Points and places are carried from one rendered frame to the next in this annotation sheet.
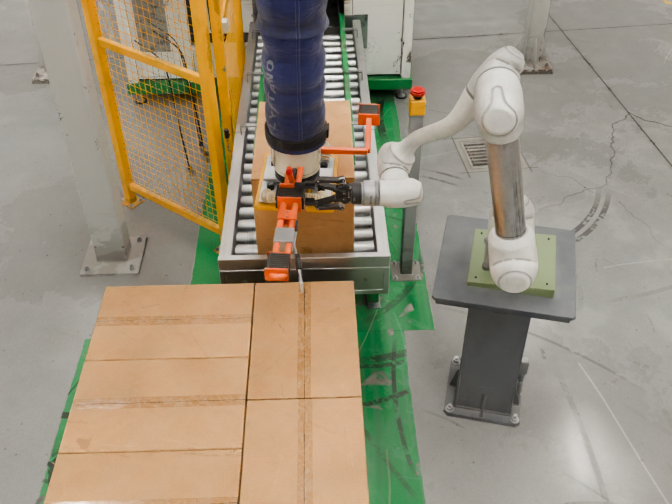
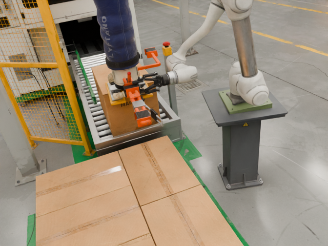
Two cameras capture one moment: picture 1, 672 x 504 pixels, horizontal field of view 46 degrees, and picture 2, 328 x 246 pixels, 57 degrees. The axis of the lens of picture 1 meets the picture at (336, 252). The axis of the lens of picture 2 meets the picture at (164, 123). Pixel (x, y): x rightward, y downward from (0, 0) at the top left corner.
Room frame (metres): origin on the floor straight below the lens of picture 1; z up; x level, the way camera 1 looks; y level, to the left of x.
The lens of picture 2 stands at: (0.48, 0.42, 1.89)
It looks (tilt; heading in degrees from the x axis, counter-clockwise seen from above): 33 degrees down; 345
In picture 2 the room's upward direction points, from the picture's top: 8 degrees counter-clockwise
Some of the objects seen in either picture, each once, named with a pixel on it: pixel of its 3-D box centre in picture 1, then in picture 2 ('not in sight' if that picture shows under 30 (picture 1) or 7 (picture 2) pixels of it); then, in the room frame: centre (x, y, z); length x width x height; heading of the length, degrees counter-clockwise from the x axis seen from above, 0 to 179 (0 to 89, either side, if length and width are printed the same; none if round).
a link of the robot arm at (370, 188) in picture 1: (369, 193); (171, 78); (2.22, -0.12, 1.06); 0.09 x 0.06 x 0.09; 2
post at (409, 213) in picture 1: (411, 192); (172, 95); (3.01, -0.36, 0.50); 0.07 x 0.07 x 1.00; 1
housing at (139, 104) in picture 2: (284, 239); (138, 106); (1.98, 0.17, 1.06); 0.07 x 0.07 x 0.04; 87
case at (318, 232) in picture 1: (305, 176); (125, 95); (2.78, 0.13, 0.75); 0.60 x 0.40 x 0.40; 1
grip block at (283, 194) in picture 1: (290, 197); (131, 89); (2.19, 0.16, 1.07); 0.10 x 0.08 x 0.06; 87
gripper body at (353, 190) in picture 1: (348, 193); (160, 80); (2.22, -0.05, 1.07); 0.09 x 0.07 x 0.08; 92
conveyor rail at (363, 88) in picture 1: (366, 127); (138, 78); (3.60, -0.17, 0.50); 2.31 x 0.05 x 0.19; 1
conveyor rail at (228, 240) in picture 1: (243, 129); (81, 93); (3.58, 0.48, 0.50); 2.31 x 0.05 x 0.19; 1
